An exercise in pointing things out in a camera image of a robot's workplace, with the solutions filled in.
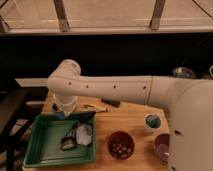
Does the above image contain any purple bowl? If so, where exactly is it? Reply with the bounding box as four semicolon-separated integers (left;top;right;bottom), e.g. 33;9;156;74
153;133;170;164

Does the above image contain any metal bowl in background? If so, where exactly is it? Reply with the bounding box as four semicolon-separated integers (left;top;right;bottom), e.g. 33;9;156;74
173;67;196;79

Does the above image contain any brown bowl with nuts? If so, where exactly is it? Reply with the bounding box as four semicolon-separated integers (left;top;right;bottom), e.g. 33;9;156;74
107;131;135;160

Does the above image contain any small black container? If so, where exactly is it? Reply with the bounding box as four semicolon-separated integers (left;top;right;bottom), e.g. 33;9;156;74
61;137;76;150

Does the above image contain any white cup with teal lid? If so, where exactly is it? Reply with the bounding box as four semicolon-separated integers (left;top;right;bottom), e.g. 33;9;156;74
144;114;161;134

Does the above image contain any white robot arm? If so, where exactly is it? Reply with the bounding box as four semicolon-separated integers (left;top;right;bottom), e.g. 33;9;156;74
47;59;213;171

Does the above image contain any green plastic tray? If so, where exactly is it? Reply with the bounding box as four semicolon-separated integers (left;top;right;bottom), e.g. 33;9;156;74
23;112;96;168

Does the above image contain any black rectangular block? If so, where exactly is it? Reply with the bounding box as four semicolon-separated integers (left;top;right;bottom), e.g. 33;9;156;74
101;99;120;107

